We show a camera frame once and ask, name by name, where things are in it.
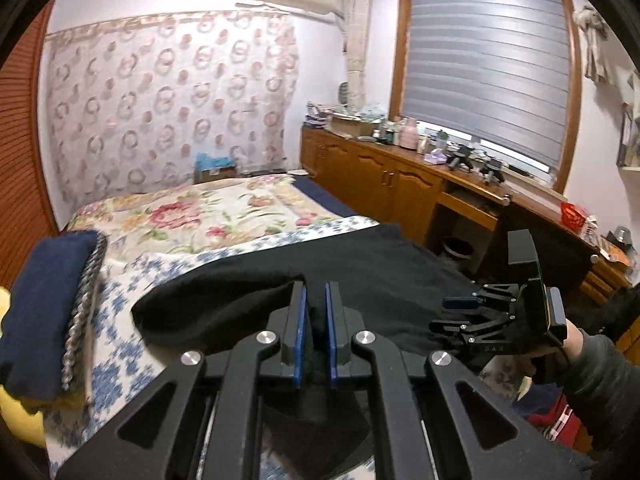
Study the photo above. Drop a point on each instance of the black t-shirt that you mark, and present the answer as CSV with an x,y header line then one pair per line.
x,y
380,270

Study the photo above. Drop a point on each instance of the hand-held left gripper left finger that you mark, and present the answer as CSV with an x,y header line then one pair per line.
x,y
300,332

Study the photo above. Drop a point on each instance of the navy folded cloth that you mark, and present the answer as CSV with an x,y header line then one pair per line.
x,y
40,310

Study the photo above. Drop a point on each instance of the purple cloth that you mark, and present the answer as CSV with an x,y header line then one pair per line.
x,y
436,158

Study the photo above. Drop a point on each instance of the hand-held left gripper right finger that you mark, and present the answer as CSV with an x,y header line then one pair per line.
x,y
332,332

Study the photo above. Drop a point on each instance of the wooden window frame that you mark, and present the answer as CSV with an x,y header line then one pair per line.
x,y
396,60

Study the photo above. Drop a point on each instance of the metal pot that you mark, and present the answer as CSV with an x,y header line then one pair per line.
x,y
622,236

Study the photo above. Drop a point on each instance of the black wastebasket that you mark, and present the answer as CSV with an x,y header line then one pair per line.
x,y
457,250

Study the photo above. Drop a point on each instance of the wooden cabinet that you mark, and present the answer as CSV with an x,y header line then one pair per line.
x,y
370,170

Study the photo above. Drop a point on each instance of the wooden louvered closet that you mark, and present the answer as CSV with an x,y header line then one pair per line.
x,y
20,160

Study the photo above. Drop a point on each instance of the navy bed sheet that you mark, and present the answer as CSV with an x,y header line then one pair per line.
x,y
320,195

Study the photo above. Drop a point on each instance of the cardboard box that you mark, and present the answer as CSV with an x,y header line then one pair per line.
x,y
350,126

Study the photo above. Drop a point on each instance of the red basket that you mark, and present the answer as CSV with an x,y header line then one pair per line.
x,y
573,216

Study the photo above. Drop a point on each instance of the pink bottle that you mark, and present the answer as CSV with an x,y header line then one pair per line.
x,y
410,135

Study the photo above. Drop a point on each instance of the hanging white cloth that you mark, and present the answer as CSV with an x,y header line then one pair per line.
x,y
595,45

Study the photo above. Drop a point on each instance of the wrapped air conditioner pipe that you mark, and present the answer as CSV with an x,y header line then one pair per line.
x,y
356,35

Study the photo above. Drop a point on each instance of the person's right forearm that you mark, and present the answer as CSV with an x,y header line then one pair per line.
x,y
600,380

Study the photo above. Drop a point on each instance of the red cloth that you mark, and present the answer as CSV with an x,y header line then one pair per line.
x,y
547,417

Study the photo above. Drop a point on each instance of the grey patterned folded cloth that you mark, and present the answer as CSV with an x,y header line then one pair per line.
x,y
82,300

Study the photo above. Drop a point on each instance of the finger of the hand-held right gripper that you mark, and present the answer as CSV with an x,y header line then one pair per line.
x,y
460,303
460,329

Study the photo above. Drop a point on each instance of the yellow cushion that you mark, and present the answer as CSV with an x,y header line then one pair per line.
x,y
20,425

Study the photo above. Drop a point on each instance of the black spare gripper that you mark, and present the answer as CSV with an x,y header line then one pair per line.
x,y
492,171
460,157

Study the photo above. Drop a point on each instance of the floral bed blanket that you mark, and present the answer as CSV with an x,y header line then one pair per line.
x,y
165,220

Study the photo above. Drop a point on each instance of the grey window blind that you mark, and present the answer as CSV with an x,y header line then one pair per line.
x,y
490,60

